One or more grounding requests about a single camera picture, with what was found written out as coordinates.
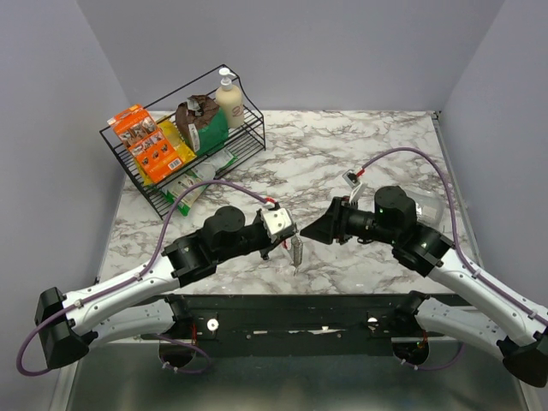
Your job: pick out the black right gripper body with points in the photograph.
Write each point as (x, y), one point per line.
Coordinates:
(362, 223)

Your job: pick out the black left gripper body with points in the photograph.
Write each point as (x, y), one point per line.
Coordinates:
(240, 250)

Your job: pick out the red handled metal key holder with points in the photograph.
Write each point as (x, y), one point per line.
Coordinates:
(294, 248)

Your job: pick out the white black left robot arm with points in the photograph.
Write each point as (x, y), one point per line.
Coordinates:
(71, 323)

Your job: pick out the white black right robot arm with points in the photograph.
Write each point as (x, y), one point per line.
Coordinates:
(507, 325)

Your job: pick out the silver foil packet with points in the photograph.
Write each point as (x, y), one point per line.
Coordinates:
(429, 208)

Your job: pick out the green white snack bag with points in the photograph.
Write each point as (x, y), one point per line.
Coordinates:
(192, 184)

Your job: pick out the brown green coffee bag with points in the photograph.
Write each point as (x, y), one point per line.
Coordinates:
(202, 124)

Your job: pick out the yellow snack bag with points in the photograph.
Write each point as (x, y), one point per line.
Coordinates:
(165, 153)

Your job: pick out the cream pump lotion bottle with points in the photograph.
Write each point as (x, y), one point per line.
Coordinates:
(229, 98)

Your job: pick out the orange product box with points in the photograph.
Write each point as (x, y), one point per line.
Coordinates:
(132, 127)

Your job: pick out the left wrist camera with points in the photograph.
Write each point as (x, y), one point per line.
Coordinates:
(278, 222)

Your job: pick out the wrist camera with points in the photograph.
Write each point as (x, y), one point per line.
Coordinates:
(356, 185)
(278, 222)

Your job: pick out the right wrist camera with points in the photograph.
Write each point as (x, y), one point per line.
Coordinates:
(356, 185)

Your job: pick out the black metal base rail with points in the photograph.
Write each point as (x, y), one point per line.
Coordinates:
(295, 325)

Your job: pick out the black wire rack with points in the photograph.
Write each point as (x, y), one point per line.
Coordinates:
(245, 142)

